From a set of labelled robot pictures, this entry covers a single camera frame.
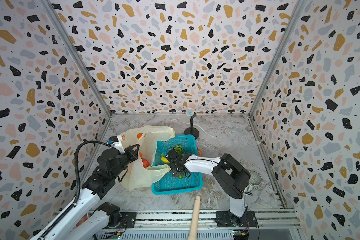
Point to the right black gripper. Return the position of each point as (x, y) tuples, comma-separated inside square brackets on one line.
[(176, 162)]

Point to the cream plastic bag orange print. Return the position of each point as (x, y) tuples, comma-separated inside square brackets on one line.
[(144, 172)]

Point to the red label tag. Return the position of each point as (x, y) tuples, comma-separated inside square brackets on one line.
[(82, 220)]

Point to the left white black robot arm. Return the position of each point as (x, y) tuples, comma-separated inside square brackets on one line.
[(87, 196)]

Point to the yellow banana toy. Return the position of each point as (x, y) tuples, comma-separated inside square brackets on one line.
[(164, 160)]

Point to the black stand round mirror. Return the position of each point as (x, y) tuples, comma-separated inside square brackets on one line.
[(191, 130)]

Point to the red strawberry toy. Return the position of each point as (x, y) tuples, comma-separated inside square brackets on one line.
[(146, 163)]

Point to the grey ribbed cup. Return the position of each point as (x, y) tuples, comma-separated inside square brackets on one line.
[(255, 181)]

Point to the teal plastic basket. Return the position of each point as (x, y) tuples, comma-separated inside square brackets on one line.
[(178, 180)]

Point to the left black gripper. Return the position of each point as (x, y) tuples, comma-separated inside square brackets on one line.
[(133, 155)]

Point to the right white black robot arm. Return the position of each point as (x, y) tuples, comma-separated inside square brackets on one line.
[(230, 175)]

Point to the wooden stick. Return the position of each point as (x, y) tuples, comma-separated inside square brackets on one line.
[(195, 219)]

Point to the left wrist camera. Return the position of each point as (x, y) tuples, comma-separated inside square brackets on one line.
[(116, 142)]

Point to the pink yellow toy sticker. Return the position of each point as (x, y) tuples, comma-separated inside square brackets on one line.
[(200, 153)]

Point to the aluminium rail base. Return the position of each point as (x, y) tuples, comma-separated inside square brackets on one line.
[(258, 224)]

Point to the green apple toy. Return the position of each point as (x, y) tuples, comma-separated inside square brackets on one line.
[(179, 149)]

